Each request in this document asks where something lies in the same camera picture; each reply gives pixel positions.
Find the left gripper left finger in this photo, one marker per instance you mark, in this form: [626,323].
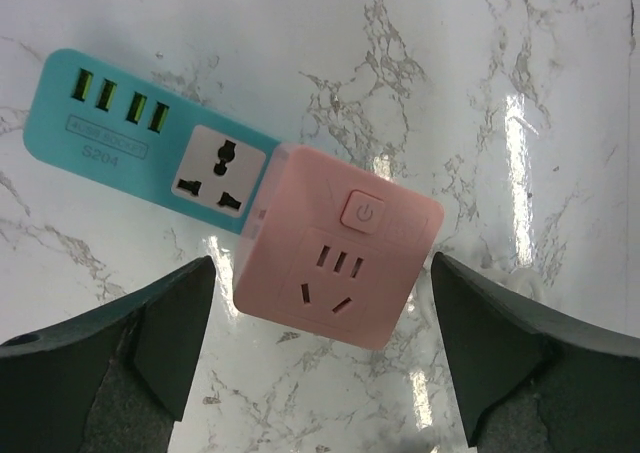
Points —
[113,379]

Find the teal power strip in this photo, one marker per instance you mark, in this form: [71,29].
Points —
[104,124]

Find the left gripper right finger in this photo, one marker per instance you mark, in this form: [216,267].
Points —
[528,378]

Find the pink cube socket adapter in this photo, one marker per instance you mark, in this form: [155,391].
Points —
[331,249]

